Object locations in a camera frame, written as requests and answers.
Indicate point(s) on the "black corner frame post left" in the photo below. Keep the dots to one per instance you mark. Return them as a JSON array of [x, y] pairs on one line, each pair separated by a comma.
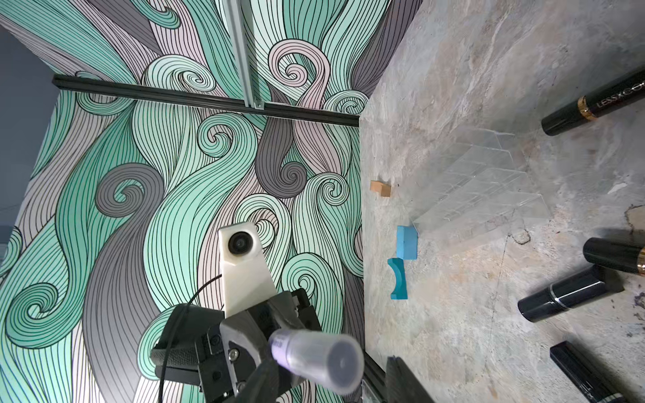
[[152, 94]]

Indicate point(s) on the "black square lipstick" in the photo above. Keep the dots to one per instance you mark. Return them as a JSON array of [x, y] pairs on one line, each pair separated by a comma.
[[584, 375]]

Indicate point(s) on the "black lipstick gold base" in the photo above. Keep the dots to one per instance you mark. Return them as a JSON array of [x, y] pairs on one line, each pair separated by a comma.
[[625, 257]]

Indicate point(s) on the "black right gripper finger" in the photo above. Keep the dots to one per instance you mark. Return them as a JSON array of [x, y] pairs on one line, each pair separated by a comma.
[[402, 386]]

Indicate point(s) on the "aluminium rail back wall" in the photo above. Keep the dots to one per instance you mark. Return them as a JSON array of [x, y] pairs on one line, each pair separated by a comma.
[[233, 13]]

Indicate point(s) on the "purple lip balm tube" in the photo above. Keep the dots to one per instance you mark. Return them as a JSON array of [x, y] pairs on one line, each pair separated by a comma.
[[333, 361]]

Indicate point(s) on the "black lipstick silver band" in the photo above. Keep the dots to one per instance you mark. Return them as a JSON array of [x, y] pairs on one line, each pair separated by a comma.
[[577, 290]]

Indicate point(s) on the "black lipstick gold band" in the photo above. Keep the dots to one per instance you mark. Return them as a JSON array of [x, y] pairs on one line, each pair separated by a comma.
[[596, 104]]

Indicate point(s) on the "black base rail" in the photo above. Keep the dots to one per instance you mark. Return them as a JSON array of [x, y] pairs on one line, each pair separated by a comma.
[[374, 381]]

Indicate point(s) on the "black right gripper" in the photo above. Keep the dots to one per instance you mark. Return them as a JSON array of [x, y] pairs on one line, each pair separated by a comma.
[[229, 358]]

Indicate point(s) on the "clear acrylic lipstick organizer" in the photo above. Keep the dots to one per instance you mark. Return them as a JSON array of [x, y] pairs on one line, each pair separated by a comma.
[[474, 188]]

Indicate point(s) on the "teal arch block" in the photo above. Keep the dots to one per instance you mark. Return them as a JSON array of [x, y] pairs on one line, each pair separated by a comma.
[[400, 290]]

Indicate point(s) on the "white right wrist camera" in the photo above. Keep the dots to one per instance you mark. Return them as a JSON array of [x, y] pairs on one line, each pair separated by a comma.
[[246, 279]]

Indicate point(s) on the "blue rectangular block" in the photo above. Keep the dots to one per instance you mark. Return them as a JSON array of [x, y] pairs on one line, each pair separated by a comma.
[[406, 243]]

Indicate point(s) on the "tan wooden arch block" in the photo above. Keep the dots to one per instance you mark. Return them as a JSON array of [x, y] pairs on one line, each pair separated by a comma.
[[381, 188]]

